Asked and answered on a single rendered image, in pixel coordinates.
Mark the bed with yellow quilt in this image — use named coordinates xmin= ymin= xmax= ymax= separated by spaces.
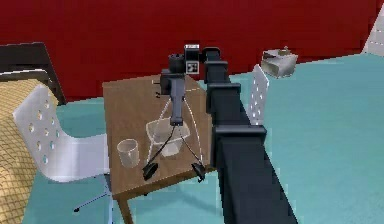
xmin=0 ymin=42 xmax=67 ymax=224

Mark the brown wooden table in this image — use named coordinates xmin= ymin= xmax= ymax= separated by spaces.
xmin=102 ymin=73 xmax=218 ymax=224

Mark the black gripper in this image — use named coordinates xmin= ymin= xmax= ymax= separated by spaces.
xmin=142 ymin=53 xmax=207 ymax=184

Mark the white panel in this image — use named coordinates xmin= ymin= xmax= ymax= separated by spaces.
xmin=362 ymin=2 xmax=384 ymax=58

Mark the clear glass cup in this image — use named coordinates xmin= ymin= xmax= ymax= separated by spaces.
xmin=116 ymin=138 xmax=141 ymax=169

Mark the clear glass bowl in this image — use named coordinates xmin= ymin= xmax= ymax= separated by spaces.
xmin=145 ymin=117 xmax=191 ymax=158

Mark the white chair with holes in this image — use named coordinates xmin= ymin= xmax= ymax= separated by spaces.
xmin=12 ymin=84 xmax=113 ymax=213
xmin=247 ymin=64 xmax=271 ymax=127

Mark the grey box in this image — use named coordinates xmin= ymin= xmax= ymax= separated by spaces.
xmin=260 ymin=46 xmax=299 ymax=80

